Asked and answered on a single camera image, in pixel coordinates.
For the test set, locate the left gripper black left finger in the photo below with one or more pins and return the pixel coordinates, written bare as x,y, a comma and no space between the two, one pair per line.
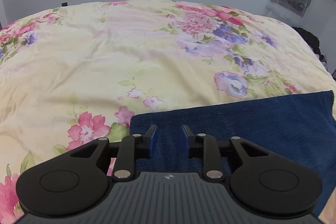
130,149

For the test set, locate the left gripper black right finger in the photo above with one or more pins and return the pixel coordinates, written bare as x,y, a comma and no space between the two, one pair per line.
205,148

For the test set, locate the blue denim jeans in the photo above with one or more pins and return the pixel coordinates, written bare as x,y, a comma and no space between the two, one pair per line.
299,127

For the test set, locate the floral yellow bed quilt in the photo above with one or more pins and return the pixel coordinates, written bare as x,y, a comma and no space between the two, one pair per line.
72,74

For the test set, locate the black clothes pile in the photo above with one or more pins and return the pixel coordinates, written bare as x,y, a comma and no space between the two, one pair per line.
313,42

